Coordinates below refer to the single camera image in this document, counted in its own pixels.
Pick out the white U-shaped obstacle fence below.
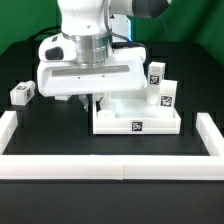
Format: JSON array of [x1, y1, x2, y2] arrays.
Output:
[[0, 111, 224, 180]]

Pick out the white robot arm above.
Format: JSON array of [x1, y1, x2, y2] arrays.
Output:
[[37, 0, 172, 104]]

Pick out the white square table top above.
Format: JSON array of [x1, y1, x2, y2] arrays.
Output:
[[91, 96, 182, 136]]

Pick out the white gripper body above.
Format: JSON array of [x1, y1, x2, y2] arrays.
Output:
[[37, 34, 146, 97]]

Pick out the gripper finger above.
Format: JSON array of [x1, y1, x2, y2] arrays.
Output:
[[95, 93, 111, 111], [78, 94, 90, 112]]

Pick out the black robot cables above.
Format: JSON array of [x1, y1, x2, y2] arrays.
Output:
[[29, 25, 63, 42]]

